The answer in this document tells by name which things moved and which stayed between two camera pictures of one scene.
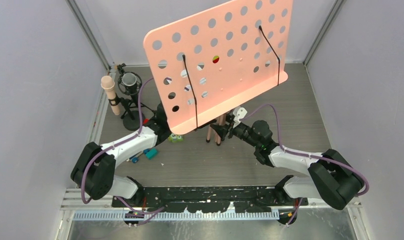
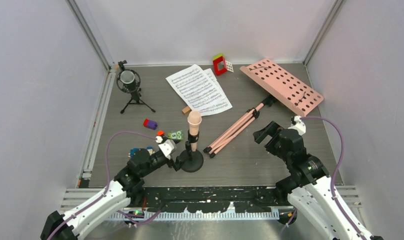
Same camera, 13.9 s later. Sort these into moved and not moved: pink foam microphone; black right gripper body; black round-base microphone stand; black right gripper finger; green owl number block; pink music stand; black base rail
Moved: pink music stand; pink foam microphone; black round-base microphone stand; black right gripper body; black right gripper finger
Not moved: black base rail; green owl number block
